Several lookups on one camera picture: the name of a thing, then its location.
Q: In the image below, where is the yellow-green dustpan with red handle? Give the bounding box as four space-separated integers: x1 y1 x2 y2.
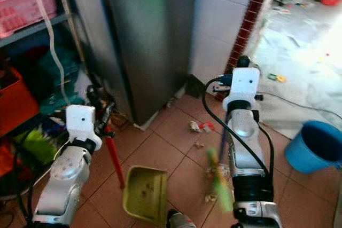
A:
105 132 169 226

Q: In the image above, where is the green broom with blue handle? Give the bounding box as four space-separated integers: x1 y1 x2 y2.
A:
204 124 237 214

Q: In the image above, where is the yellow green toy piece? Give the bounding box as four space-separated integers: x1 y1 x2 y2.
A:
268 73 287 83

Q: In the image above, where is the black door stop block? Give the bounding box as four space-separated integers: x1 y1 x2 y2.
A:
187 74 206 99

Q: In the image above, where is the green plastic bag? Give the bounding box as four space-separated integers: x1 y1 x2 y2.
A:
21 127 65 167

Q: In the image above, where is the stainless steel cabinet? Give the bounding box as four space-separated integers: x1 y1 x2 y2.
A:
68 0 199 128

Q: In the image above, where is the crumpled paper with red wrapper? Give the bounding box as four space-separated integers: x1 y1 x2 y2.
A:
189 121 215 134

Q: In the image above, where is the red plastic crate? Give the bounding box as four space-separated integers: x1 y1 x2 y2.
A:
0 68 40 138

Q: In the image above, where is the metal shelf rack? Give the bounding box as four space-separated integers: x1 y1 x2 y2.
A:
0 0 86 127

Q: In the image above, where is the pink plastic basket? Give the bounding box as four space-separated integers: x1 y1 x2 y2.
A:
0 0 59 40

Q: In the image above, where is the blue plastic bucket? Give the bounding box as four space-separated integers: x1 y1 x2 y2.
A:
284 120 342 175

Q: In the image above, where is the grey robot leg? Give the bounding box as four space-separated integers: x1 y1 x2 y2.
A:
166 210 198 228

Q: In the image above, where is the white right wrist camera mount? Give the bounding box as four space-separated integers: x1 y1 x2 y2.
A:
221 68 262 113

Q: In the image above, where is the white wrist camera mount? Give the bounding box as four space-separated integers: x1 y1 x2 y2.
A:
65 104 104 152
221 68 262 113

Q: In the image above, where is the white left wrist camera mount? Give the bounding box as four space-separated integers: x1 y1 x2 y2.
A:
65 104 104 152

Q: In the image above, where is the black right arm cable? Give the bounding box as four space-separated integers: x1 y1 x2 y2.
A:
202 77 276 178

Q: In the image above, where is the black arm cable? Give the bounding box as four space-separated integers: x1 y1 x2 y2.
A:
202 77 276 178
12 143 43 223

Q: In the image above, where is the thin black floor cable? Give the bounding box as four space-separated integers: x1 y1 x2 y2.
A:
259 91 342 115

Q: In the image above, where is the white flexible hose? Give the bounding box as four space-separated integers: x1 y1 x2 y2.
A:
27 0 73 106

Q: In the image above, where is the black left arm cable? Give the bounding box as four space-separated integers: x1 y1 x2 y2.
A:
12 143 43 223

